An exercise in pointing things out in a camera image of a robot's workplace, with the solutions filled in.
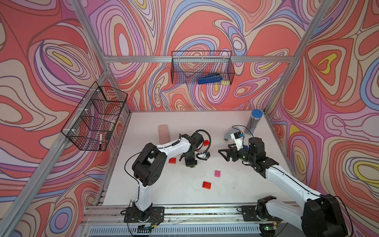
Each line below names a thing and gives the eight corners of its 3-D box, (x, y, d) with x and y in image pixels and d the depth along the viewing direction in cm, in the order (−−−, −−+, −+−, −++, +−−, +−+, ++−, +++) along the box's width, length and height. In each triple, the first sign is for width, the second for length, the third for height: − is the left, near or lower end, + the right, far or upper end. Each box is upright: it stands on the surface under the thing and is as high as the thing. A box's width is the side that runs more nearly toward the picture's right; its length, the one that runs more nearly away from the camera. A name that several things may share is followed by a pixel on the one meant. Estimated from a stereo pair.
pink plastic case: (159, 144, 101) (159, 141, 99) (159, 127, 111) (158, 124, 109) (169, 142, 102) (169, 140, 100) (167, 126, 112) (167, 123, 110)
